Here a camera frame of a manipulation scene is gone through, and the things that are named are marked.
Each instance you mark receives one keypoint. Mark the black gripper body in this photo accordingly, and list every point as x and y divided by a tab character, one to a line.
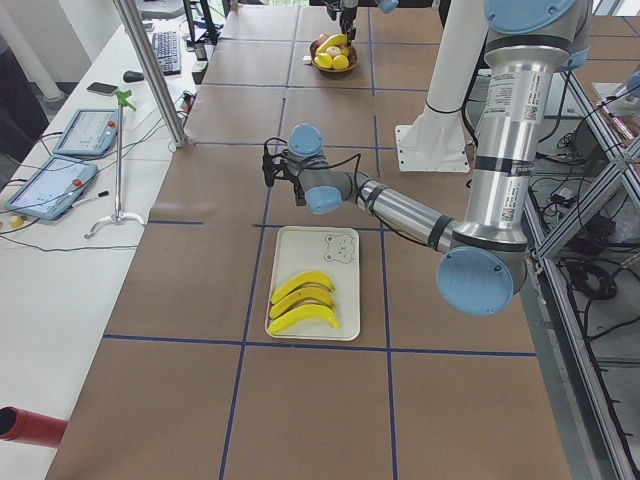
347	16
299	190

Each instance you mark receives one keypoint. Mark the yellow banana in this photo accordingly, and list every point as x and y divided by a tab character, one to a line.
303	279
338	40
302	315
304	295

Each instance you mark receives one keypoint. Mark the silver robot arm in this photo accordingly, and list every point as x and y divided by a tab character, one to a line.
524	43

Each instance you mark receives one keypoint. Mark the brown wicker basket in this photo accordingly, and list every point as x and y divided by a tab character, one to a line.
349	51

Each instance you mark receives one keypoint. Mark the red pink apple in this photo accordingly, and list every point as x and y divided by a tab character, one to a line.
322	38

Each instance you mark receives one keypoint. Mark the pale yellow apple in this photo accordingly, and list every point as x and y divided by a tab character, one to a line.
333	51

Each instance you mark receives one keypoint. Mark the yellow lemon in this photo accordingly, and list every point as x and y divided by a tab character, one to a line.
340	63

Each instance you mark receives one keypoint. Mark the yellow mango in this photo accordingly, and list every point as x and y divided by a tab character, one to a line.
323	61

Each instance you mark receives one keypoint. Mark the grey bear serving tray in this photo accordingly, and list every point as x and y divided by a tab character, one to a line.
334	251

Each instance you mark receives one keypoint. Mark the black label box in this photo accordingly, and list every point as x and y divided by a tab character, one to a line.
198	71

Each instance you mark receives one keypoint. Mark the black keyboard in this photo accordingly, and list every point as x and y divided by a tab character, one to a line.
167	50

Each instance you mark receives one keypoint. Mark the black computer mouse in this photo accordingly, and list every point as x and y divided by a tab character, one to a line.
131	76

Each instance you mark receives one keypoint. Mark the far teach pendant tablet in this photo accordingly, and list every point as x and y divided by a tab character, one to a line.
89	133

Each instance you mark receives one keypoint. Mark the teach pendant tablet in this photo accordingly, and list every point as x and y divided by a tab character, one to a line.
51	191
89	133

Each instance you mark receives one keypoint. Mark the smartphone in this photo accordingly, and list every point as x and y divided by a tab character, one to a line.
103	89

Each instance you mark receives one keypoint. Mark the near teach pendant tablet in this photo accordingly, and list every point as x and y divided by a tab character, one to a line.
51	191

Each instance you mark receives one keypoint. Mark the red cylinder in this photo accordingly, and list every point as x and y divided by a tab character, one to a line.
27	427

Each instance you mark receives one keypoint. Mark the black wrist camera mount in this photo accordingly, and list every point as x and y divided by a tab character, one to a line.
274	165

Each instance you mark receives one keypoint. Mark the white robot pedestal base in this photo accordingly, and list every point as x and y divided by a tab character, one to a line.
435	141

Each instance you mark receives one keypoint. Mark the aluminium frame post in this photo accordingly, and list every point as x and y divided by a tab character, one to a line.
132	23

